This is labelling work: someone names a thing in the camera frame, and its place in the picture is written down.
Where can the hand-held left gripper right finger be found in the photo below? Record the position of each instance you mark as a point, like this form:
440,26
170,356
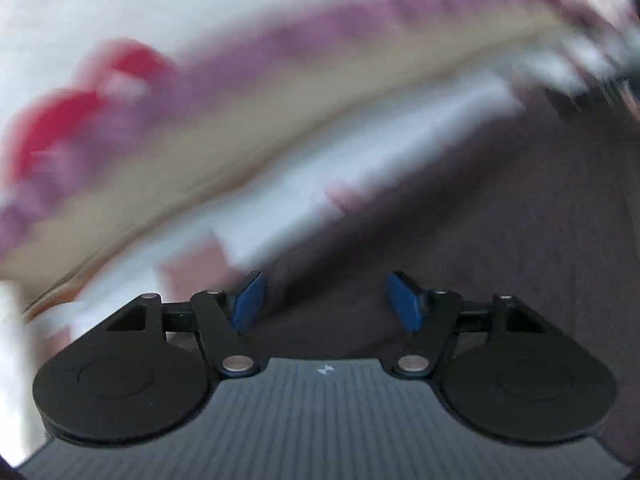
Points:
405,302

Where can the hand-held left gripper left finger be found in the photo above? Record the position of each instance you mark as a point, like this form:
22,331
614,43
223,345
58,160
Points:
247,305

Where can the dark brown knit sweater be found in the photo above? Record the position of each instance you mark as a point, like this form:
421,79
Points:
500,210

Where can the checked cartoon blanket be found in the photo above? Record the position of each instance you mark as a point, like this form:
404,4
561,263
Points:
375,135

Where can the beige mattress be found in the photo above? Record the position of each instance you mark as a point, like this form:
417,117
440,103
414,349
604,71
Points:
250,125

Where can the cartoon quilt with purple ruffle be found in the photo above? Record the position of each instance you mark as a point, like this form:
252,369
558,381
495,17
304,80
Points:
100,10

